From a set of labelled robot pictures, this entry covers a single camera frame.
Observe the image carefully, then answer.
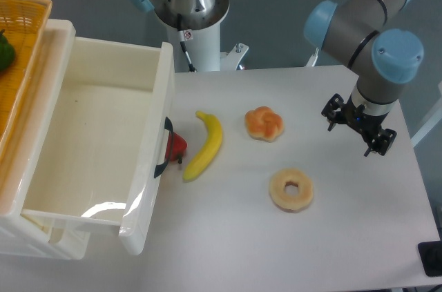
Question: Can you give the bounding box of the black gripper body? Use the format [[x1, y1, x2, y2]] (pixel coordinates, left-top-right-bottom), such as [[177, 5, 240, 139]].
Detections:
[[341, 97, 387, 143]]

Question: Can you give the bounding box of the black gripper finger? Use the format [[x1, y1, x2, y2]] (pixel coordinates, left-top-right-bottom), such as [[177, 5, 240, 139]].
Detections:
[[364, 128, 396, 157], [321, 93, 345, 131]]

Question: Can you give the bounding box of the plain ring donut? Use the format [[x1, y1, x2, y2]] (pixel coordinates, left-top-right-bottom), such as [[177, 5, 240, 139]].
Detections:
[[269, 168, 314, 212]]

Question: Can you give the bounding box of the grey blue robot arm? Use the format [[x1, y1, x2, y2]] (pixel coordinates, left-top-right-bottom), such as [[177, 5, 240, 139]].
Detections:
[[130, 0, 424, 155]]

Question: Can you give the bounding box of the orange knotted bread roll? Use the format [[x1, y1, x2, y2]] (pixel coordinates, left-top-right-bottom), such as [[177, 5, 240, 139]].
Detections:
[[244, 106, 285, 142]]

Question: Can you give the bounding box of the black device at table edge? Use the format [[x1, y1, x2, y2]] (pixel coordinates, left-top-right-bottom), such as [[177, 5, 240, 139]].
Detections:
[[418, 241, 442, 277]]

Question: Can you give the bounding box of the yellow banana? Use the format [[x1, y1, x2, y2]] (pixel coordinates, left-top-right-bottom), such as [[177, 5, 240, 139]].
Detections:
[[182, 110, 223, 182]]

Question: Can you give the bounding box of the red bell pepper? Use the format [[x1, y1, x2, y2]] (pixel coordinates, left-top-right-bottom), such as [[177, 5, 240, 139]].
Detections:
[[165, 133, 188, 164]]

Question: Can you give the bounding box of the white plastic drawer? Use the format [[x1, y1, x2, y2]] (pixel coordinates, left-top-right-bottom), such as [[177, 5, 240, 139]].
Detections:
[[22, 37, 174, 255]]

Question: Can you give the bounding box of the orange woven basket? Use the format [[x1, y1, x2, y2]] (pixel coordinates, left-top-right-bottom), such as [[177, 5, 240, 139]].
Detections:
[[1, 0, 52, 157]]

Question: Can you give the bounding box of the green bell pepper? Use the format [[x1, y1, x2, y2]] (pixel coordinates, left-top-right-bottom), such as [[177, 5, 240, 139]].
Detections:
[[0, 29, 16, 71]]

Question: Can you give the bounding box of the white plastic drawer cabinet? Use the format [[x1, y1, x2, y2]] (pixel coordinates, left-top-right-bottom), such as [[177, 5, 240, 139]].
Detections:
[[1, 19, 90, 260]]

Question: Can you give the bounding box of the white metal table bracket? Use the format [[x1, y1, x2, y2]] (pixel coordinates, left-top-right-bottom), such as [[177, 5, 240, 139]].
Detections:
[[220, 42, 249, 71]]

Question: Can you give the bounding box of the black cable on pedestal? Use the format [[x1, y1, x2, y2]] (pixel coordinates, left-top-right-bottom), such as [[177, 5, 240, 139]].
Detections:
[[176, 12, 198, 73]]

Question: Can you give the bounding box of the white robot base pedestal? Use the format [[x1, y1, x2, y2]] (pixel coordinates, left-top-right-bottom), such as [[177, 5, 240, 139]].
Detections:
[[155, 0, 229, 72]]

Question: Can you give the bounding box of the black drawer handle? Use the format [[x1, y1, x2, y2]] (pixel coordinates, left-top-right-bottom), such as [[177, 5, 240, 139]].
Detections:
[[153, 117, 175, 178]]

